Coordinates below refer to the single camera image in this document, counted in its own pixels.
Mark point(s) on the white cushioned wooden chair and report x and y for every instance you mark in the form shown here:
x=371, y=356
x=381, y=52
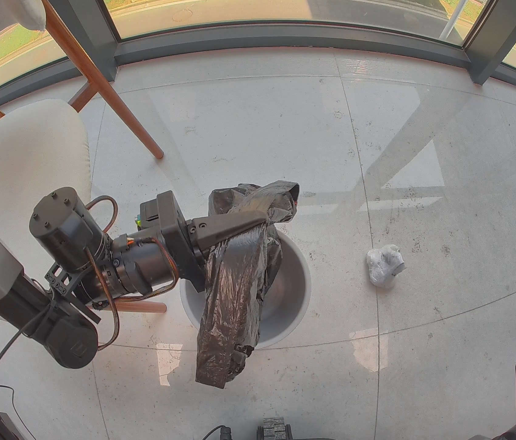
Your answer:
x=33, y=145

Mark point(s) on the white trash bin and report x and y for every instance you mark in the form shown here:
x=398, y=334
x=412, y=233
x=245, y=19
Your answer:
x=292, y=287

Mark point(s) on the crumpled white paper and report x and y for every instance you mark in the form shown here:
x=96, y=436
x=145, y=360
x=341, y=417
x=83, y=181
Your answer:
x=384, y=266

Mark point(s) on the black plastic bag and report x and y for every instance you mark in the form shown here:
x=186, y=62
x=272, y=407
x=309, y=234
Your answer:
x=230, y=291

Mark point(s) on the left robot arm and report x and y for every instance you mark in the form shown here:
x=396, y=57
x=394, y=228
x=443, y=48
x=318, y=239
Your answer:
x=65, y=232

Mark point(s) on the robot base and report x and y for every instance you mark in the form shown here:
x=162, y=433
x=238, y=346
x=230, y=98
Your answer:
x=274, y=429

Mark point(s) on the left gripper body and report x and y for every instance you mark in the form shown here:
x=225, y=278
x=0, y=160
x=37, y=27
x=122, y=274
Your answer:
x=180, y=245

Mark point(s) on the window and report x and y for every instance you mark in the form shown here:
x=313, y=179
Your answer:
x=285, y=39

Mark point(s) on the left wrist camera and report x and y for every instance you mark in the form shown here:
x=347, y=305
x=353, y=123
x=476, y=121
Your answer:
x=150, y=211

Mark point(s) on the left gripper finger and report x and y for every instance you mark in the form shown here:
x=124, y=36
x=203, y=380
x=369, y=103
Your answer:
x=221, y=227

